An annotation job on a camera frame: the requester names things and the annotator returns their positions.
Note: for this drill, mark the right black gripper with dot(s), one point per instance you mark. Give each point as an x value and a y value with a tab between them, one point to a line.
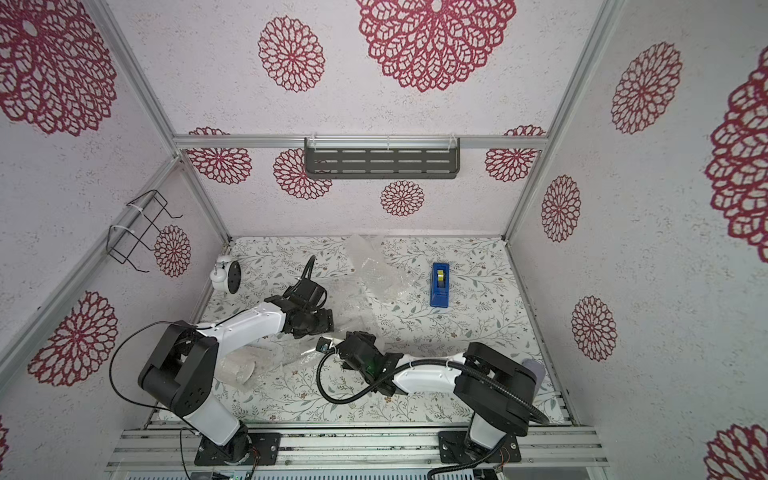
352	347

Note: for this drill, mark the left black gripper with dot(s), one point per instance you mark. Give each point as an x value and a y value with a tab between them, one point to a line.
327	323

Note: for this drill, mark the clear glass vase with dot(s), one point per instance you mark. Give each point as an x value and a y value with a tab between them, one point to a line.
281	350

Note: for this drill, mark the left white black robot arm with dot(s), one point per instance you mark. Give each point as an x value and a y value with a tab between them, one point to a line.
180	371

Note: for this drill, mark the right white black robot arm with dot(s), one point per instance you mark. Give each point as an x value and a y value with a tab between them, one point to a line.
498	390

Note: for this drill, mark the blue tape dispenser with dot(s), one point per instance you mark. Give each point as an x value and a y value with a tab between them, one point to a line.
440	285

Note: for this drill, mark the grey oval sponge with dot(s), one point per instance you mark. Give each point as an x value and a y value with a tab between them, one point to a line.
538	369

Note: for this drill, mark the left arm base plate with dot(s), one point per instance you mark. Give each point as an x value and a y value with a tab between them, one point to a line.
240	450

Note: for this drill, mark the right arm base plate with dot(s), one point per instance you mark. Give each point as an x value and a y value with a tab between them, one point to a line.
477	451

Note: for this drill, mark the grey slotted wall shelf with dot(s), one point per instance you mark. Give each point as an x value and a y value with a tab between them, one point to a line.
382	159

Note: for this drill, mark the black wire wall basket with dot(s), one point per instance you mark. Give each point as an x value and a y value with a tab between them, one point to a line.
124	238

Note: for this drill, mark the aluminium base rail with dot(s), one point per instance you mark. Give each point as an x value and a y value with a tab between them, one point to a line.
361	447

